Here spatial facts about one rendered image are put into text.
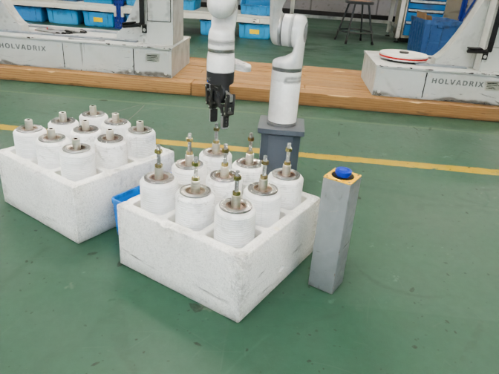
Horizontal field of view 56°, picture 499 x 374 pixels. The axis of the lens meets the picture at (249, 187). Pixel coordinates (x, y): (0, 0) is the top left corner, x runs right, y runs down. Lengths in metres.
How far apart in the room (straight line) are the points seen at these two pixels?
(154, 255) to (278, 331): 0.36
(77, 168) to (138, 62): 1.79
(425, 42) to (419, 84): 2.39
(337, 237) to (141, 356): 0.52
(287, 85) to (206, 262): 0.62
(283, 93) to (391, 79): 1.64
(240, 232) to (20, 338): 0.52
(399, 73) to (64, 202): 2.19
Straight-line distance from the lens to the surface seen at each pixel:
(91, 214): 1.42
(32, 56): 3.37
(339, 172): 1.11
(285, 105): 1.46
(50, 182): 1.43
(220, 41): 1.25
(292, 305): 1.20
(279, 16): 1.43
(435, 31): 5.44
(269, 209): 1.14
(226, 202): 1.08
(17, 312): 1.23
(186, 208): 1.11
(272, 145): 1.48
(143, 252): 1.23
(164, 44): 3.10
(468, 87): 3.15
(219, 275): 1.08
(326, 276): 1.23
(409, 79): 3.05
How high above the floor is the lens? 0.75
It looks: 25 degrees down
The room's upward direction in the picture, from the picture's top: 4 degrees clockwise
